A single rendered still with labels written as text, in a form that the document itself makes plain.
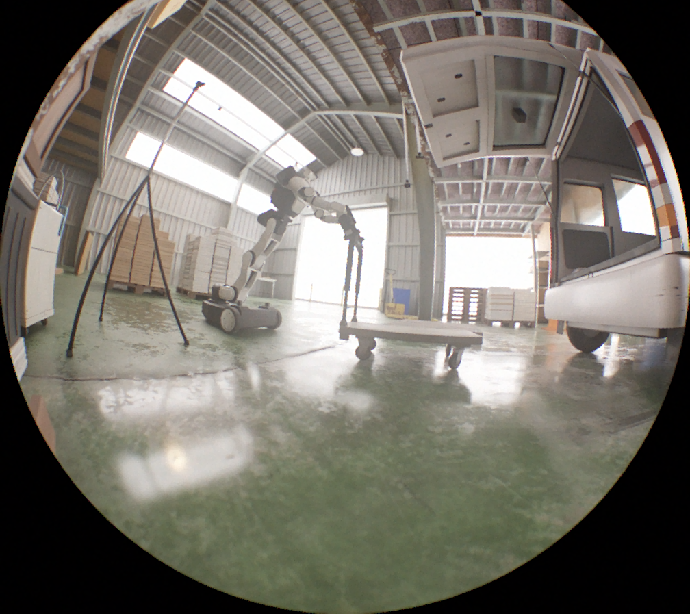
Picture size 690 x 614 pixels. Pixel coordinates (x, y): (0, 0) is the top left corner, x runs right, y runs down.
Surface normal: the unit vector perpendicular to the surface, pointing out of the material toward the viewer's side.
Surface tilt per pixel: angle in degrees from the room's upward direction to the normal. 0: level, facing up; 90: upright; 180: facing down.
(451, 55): 167
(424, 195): 90
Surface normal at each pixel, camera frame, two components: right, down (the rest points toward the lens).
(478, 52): 0.11, 0.96
